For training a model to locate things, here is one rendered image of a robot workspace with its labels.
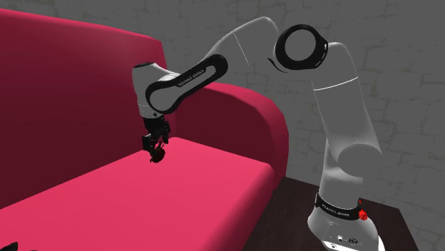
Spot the red sofa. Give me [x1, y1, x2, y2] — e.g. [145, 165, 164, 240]
[0, 8, 290, 251]

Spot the small dark red object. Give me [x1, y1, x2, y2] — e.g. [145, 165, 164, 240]
[149, 146, 166, 164]

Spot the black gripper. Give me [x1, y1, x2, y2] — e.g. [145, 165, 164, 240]
[140, 116, 172, 153]

